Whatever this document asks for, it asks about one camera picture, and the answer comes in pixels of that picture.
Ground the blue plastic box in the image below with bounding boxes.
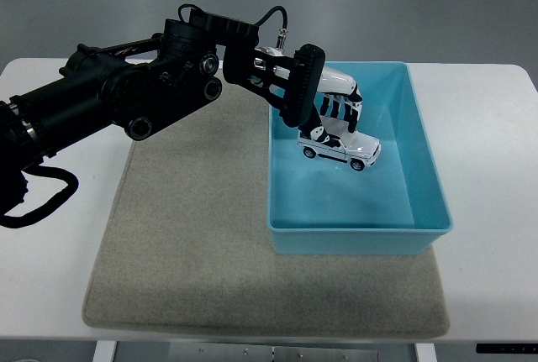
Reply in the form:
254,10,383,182
266,60,455,256

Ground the grey metal plate with screws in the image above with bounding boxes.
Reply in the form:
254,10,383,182
167,341,379,362

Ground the white table leg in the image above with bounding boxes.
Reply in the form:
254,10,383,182
414,343,438,362
92,340,117,362

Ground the black table control panel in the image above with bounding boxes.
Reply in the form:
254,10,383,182
476,343,538,355

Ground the beige fabric mat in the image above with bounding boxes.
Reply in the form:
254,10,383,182
82,78,451,338

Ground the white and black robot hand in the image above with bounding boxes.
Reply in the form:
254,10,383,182
298,66,366,150

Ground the white toy car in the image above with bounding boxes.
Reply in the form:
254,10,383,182
296,116,382,173

